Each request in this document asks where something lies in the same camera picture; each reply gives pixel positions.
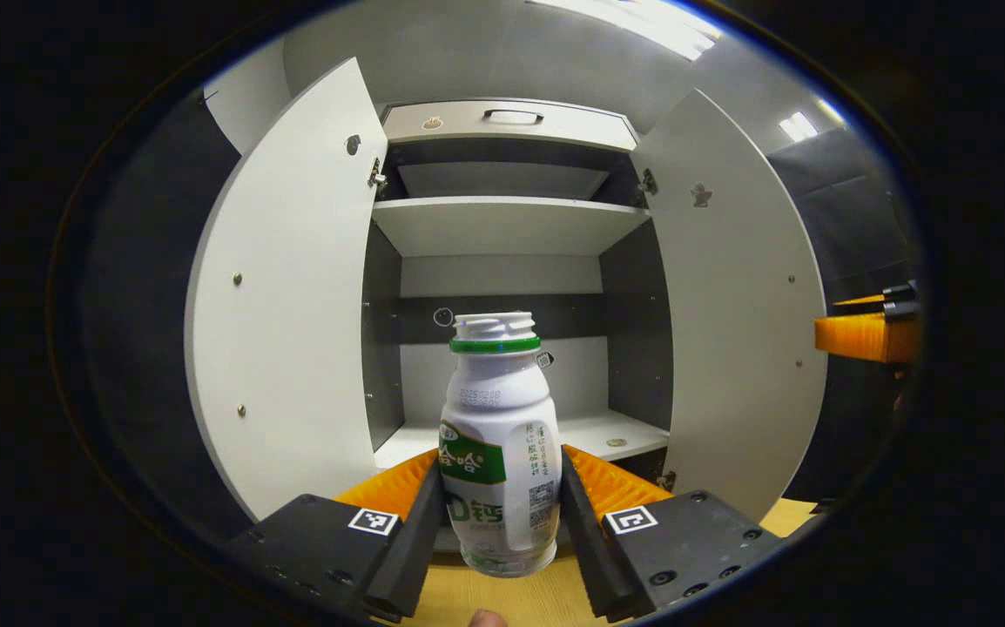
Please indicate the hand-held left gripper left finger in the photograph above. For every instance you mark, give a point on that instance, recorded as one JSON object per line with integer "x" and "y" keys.
{"x": 411, "y": 557}

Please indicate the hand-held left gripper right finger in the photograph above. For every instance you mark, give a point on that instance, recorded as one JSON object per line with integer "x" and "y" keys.
{"x": 594, "y": 557}

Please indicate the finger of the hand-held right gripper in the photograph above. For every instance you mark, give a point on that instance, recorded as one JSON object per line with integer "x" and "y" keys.
{"x": 899, "y": 300}
{"x": 859, "y": 338}

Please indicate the pale cabinet door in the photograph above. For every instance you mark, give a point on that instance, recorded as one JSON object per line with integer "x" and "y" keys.
{"x": 293, "y": 305}
{"x": 738, "y": 331}

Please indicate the white bottle with green label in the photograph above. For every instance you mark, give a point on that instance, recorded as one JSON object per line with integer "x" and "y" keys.
{"x": 498, "y": 409}

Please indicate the ceiling light panel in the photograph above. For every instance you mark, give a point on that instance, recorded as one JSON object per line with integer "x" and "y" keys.
{"x": 799, "y": 126}
{"x": 642, "y": 22}

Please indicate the black backdrop cloth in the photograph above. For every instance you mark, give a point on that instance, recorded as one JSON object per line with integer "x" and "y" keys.
{"x": 137, "y": 348}

